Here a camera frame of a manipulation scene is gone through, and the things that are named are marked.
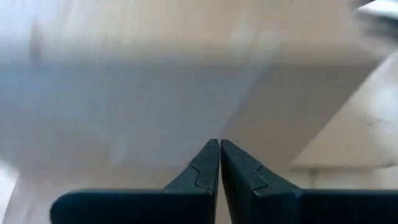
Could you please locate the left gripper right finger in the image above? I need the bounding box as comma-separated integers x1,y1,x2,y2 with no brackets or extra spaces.
220,139,398,224

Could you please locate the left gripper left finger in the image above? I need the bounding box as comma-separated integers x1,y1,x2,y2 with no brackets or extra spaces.
49,139,221,224

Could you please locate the brown cardboard box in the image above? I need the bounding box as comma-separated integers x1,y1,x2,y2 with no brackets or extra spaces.
0,0,398,224

